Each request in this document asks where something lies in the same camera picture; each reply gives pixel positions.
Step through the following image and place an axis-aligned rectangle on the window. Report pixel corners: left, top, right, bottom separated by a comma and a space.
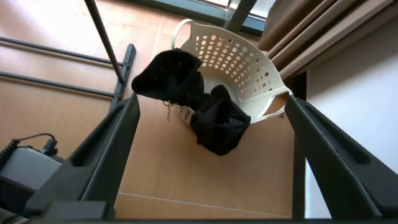
124, 0, 277, 37

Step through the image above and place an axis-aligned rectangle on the heap of black clothes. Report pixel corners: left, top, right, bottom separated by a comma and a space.
131, 48, 252, 156

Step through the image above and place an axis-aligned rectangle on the brown curtain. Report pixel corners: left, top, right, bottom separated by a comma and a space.
257, 0, 396, 80

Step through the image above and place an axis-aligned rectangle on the black clothes rack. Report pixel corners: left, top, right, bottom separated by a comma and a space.
0, 0, 137, 112

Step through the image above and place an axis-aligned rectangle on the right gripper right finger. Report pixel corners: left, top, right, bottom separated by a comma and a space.
284, 94, 398, 218

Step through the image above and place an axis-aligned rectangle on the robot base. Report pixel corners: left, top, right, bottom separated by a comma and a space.
0, 146, 65, 224

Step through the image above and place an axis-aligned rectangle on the white laundry basket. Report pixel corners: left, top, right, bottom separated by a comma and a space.
170, 18, 294, 127

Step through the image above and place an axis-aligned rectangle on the black coiled cable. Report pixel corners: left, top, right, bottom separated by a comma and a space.
0, 133, 59, 158

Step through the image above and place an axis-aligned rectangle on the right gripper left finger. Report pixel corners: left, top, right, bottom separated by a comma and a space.
25, 92, 141, 220

